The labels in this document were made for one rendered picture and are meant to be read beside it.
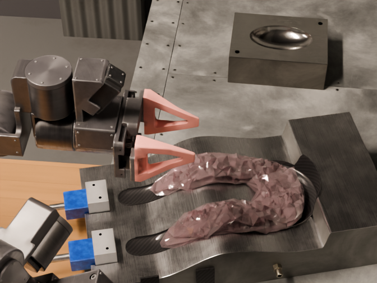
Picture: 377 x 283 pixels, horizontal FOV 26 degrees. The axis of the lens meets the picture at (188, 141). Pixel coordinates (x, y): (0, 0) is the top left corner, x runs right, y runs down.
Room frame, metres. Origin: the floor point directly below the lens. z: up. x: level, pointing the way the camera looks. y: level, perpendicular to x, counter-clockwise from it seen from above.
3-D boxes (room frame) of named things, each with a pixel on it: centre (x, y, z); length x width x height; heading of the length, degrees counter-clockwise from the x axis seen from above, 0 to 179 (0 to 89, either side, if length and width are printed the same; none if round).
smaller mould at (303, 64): (1.34, -0.19, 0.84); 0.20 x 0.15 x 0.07; 83
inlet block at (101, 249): (0.79, 0.18, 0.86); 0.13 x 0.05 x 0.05; 100
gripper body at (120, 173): (0.74, 0.11, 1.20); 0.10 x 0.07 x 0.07; 175
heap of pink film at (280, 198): (0.89, -0.07, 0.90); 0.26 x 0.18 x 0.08; 100
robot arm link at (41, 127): (0.74, 0.17, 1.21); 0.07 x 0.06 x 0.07; 85
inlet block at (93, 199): (0.90, 0.20, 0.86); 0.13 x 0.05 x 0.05; 100
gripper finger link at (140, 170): (0.71, 0.04, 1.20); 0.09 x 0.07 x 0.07; 85
